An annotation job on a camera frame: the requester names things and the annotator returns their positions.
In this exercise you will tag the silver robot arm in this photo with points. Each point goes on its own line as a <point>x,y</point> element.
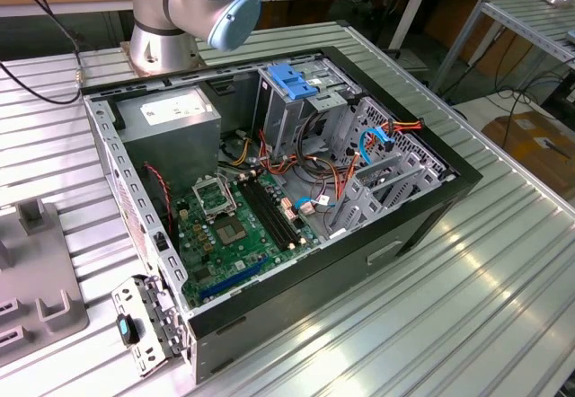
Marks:
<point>153,20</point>

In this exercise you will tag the grey metal disk bay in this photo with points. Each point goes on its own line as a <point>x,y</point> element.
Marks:
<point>370,210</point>

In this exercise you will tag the black RAM slot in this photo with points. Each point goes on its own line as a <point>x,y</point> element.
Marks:
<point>260,217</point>
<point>267,214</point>
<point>273,211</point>
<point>279,208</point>

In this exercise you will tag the grey optical drive cage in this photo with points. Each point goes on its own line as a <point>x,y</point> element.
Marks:
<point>283,123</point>

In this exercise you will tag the CPU socket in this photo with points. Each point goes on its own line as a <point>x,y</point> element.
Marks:
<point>230,233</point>

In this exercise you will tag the green motherboard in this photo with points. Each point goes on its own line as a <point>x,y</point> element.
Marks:
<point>233,262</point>

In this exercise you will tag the blue plastic bay latch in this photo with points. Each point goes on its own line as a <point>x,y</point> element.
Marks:
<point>292,83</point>

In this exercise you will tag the blue expansion slot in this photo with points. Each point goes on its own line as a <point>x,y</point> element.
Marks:
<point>233,278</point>

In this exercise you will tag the grey power supply unit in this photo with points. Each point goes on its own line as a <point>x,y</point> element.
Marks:
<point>170,145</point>

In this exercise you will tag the black open PC case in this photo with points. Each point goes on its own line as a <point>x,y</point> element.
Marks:
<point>314,302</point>

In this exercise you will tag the black case fan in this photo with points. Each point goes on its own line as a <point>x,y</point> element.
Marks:
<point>155,208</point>

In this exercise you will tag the black tripod stand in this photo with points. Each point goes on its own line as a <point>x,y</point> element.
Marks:
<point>391,6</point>

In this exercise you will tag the black blue slot latch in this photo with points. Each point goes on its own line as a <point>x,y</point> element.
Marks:
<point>127,330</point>

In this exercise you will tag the flat cardboard box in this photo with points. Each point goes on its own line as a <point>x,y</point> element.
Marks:
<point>530,141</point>

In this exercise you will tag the grey parts rack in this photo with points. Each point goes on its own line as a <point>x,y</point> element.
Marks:
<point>40,262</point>

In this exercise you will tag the metal slot bracket plate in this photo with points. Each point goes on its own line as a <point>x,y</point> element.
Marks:
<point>128,296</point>

